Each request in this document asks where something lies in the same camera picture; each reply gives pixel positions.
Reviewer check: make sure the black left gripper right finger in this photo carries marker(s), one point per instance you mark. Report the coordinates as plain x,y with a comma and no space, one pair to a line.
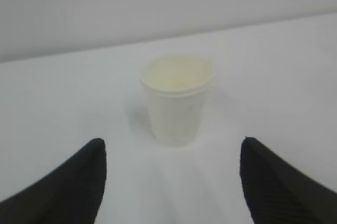
276,192

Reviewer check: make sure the white paper cup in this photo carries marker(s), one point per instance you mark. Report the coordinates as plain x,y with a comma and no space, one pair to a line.
175,88

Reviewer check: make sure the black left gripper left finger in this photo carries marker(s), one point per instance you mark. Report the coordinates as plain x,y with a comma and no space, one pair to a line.
71,193

